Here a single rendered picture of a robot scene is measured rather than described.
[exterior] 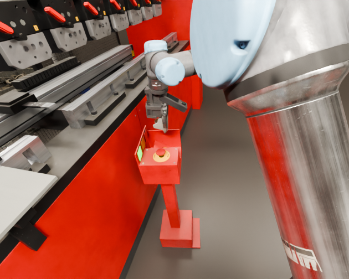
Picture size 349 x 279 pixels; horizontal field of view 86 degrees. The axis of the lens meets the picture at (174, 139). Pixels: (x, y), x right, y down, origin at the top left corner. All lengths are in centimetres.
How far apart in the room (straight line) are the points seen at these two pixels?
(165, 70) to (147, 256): 118
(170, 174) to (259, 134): 60
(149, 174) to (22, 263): 46
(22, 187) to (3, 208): 5
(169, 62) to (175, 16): 183
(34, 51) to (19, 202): 48
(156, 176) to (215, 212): 81
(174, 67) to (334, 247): 47
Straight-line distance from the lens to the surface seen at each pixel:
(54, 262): 84
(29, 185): 55
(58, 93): 121
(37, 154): 81
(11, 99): 103
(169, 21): 238
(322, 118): 20
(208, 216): 150
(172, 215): 119
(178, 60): 56
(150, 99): 73
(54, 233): 78
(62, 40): 88
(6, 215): 52
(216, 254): 140
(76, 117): 91
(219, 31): 19
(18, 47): 77
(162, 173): 78
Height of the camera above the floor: 131
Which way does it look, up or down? 38 degrees down
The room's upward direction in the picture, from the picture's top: 8 degrees counter-clockwise
